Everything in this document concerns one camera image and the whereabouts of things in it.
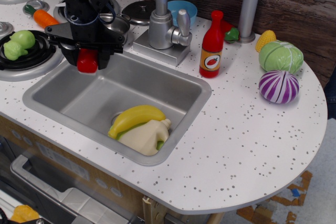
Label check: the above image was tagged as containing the red toy pepper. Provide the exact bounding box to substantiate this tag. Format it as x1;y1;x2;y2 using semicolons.
220;19;240;44

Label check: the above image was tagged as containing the grey stove knob left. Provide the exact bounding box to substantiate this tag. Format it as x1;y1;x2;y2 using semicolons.
0;22;14;38

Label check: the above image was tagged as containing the green toy cabbage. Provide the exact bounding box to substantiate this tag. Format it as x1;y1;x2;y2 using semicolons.
259;40;304;74

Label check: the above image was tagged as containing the silver oven door handle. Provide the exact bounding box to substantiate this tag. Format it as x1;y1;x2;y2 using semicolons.
9;154;87;219

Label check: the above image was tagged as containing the yellow toy corn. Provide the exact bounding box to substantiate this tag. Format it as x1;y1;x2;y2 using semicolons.
255;30;277;52

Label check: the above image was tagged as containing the small steel pan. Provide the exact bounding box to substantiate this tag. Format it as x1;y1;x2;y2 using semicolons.
100;13;130;43

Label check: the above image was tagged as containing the front left stove burner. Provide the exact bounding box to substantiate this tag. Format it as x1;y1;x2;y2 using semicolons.
1;30;64;82

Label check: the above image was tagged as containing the grey sink basin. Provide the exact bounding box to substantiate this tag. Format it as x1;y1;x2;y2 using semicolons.
23;52;212;166

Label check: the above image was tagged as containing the purple toy onion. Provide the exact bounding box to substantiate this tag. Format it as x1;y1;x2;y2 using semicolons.
259;70;300;104

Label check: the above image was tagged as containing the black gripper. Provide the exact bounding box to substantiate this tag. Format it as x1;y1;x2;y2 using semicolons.
45;22;124;70

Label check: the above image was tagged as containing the white toy knife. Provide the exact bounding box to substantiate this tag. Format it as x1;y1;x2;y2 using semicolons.
55;2;66;7

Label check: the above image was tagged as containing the yellow toy on floor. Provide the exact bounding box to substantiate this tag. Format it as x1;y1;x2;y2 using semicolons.
11;205;40;223

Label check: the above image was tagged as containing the steel pot lid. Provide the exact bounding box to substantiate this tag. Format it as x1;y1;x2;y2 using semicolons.
122;1;156;26

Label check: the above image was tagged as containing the blue toy bowl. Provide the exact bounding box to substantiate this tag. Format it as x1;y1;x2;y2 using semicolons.
167;0;198;26

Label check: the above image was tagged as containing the orange toy carrot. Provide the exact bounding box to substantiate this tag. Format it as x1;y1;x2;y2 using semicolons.
24;4;59;28

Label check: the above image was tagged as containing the grey stove knob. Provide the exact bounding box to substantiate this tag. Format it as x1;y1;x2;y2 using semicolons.
23;0;50;16
0;22;14;38

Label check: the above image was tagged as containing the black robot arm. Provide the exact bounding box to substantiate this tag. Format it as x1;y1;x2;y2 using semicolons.
45;0;125;73

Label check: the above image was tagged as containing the yellow toy banana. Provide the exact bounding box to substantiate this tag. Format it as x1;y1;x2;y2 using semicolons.
108;105;166;139

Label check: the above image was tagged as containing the cream toy milk jug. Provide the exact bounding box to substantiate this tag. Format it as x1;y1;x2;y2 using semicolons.
119;118;172;156

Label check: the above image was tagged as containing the grey vertical pole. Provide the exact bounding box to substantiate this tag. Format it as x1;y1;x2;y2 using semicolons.
238;0;258;44

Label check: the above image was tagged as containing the red toy sauce bottle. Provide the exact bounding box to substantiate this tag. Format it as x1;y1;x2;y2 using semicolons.
199;10;224;78

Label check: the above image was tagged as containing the silver toy faucet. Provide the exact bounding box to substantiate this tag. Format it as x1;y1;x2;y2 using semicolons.
133;0;192;66

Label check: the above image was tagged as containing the green toy vegetable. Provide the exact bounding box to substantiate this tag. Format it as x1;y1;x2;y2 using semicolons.
3;30;36;61

